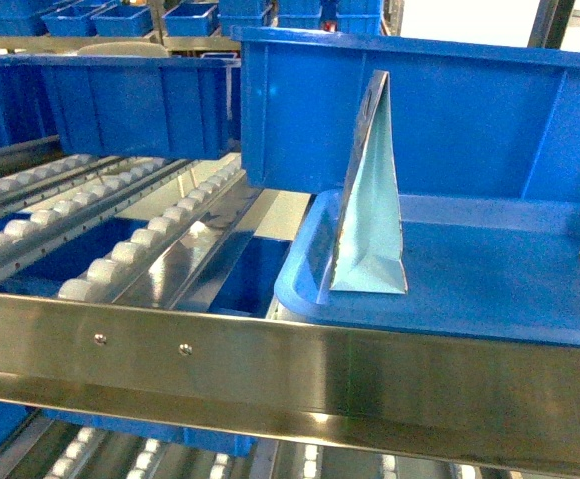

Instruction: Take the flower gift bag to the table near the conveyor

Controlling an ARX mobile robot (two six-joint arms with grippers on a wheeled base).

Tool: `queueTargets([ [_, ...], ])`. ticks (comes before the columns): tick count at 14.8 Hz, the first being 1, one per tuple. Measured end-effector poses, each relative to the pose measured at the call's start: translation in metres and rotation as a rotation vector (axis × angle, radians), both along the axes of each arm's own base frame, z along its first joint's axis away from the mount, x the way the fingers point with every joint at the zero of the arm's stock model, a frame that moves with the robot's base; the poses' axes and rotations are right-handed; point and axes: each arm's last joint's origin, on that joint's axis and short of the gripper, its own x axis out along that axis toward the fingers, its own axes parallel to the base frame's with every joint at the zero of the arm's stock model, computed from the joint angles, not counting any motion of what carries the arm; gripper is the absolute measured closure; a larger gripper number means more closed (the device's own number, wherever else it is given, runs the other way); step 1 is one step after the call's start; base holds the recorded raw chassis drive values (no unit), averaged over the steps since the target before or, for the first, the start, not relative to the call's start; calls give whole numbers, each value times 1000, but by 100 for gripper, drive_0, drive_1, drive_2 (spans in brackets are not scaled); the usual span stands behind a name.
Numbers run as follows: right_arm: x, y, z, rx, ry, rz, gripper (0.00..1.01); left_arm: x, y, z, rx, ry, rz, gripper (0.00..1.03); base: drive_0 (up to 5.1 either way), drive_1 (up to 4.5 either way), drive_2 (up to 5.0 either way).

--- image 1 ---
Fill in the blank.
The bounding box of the blue crate on rollers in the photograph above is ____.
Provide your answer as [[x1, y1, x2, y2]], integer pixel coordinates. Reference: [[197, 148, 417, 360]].
[[0, 55, 240, 160]]

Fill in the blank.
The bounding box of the stainless steel front rail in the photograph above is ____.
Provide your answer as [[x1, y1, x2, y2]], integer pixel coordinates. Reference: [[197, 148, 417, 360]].
[[0, 295, 580, 477]]

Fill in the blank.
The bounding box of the white roller track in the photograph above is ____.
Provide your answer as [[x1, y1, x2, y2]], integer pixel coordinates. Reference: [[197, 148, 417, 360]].
[[0, 154, 97, 195], [57, 155, 243, 303], [0, 157, 167, 249]]

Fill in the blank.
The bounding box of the blue plastic tray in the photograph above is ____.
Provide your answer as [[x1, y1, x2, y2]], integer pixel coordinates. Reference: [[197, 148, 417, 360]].
[[275, 190, 580, 347]]

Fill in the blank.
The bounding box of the light blue flower gift bag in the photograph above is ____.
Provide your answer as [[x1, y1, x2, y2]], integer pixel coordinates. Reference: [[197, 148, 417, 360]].
[[330, 70, 408, 295]]

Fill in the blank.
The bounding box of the large blue plastic crate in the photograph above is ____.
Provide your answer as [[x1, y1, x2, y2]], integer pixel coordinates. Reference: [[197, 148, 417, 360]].
[[232, 27, 580, 203]]

